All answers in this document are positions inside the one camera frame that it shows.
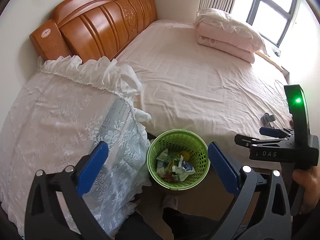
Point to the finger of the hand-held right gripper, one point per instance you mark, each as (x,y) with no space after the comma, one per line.
(270,131)
(260,142)

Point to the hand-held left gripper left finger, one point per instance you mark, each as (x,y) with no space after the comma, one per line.
(92,170)

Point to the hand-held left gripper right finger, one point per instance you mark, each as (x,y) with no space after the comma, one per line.
(223,170)

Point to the pile of wrappers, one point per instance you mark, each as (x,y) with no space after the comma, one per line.
(183,168)

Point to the green plastic wastebasket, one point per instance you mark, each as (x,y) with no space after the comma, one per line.
(153,160)

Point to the person's right hand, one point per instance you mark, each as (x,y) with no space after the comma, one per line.
(312,185)

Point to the small grey object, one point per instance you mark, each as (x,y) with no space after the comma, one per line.
(268,118)

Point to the white lace ruffled cloth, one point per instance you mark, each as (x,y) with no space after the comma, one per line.
(62,120)

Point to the white patterned cloth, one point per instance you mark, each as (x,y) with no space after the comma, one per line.
(170,201)

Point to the bed with pink sheet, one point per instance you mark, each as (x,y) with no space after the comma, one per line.
(200,85)

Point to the folded pink quilt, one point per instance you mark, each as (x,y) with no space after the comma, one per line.
(225,43)

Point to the dark framed window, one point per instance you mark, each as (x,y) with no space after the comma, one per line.
(272,7)

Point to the white pillow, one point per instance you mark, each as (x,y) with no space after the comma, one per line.
(225,21)

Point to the wooden headboard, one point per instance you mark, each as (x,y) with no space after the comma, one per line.
(100,22)

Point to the wooden bed side rail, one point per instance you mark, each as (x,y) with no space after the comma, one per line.
(271,61)

